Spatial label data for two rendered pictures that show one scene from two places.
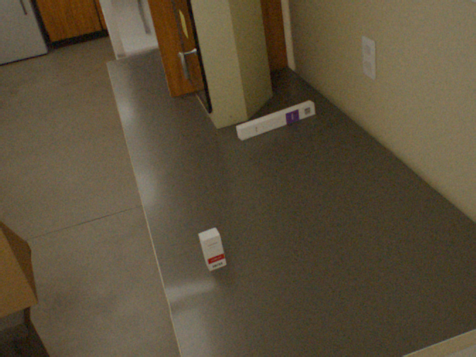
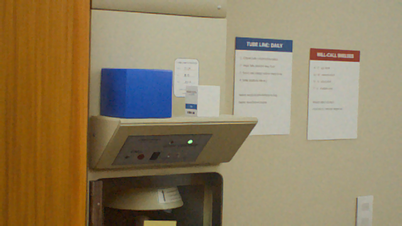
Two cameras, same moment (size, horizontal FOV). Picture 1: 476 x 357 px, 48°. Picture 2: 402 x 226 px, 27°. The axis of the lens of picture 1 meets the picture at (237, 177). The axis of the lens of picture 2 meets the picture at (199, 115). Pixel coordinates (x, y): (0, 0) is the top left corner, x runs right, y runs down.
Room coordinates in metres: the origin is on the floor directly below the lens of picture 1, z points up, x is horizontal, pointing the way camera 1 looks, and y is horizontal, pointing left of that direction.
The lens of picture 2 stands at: (2.38, 1.61, 1.60)
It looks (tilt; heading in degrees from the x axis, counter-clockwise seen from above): 3 degrees down; 246
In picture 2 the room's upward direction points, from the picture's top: 2 degrees clockwise
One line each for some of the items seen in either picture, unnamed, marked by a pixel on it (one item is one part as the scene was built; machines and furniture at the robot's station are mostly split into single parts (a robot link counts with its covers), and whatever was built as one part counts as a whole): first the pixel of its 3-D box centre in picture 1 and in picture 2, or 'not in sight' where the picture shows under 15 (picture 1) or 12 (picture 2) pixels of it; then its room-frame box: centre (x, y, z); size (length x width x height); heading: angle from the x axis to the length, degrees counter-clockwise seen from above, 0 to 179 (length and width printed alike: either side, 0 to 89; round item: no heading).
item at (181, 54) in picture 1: (188, 63); not in sight; (1.65, 0.09, 1.17); 0.05 x 0.03 x 0.10; 100
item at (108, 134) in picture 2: not in sight; (175, 142); (1.75, 0.12, 1.46); 0.32 x 0.12 x 0.10; 11
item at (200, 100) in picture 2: not in sight; (202, 100); (1.69, 0.11, 1.54); 0.05 x 0.05 x 0.06; 6
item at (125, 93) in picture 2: not in sight; (135, 92); (1.84, 0.14, 1.56); 0.10 x 0.10 x 0.09; 11
